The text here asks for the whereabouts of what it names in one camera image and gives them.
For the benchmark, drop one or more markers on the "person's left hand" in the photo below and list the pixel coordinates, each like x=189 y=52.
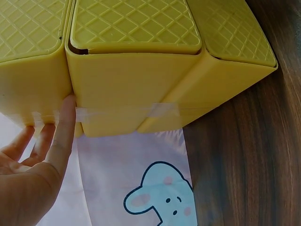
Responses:
x=26 y=188

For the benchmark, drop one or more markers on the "clear tape strip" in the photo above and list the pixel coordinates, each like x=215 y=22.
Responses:
x=37 y=116
x=162 y=109

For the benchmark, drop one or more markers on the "yellow plastic box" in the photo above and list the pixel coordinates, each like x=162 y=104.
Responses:
x=127 y=89
x=28 y=84
x=225 y=77

